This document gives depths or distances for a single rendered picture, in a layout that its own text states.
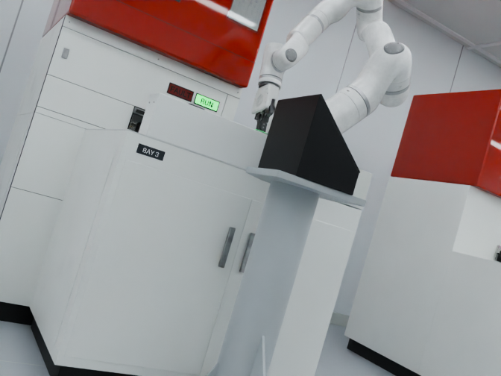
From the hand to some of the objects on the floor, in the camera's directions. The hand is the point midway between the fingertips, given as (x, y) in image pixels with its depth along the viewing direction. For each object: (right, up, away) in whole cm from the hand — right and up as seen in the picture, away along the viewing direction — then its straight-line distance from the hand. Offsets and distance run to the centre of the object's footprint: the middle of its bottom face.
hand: (261, 127), depth 199 cm
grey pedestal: (-8, -99, -33) cm, 104 cm away
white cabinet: (-39, -92, +19) cm, 102 cm away
